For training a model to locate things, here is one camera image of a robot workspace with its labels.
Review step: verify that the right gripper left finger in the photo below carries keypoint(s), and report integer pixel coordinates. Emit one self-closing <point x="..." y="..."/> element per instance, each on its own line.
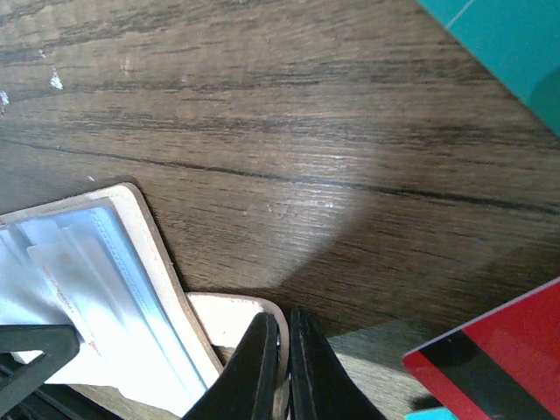
<point x="246" y="387"/>

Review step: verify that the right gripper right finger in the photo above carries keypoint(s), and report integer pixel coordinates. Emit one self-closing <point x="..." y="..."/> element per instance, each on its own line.
<point x="320" y="387"/>

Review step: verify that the white card red pattern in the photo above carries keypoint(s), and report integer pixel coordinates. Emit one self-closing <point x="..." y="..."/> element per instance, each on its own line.
<point x="61" y="271"/>

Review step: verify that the beige card holder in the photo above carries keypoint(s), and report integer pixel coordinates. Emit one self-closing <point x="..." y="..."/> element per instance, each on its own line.
<point x="157" y="340"/>

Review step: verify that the red card black stripe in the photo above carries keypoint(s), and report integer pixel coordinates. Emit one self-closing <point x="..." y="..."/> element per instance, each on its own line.
<point x="503" y="364"/>

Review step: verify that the teal VIP card front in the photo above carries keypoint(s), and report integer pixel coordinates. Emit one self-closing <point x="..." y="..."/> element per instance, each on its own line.
<point x="438" y="413"/>

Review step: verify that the teal vip card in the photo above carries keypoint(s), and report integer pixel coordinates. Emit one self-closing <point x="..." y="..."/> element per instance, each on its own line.
<point x="438" y="413"/>
<point x="516" y="41"/>

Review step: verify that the teal VIP card behind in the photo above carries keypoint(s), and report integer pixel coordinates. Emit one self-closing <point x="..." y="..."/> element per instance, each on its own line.
<point x="516" y="41"/>

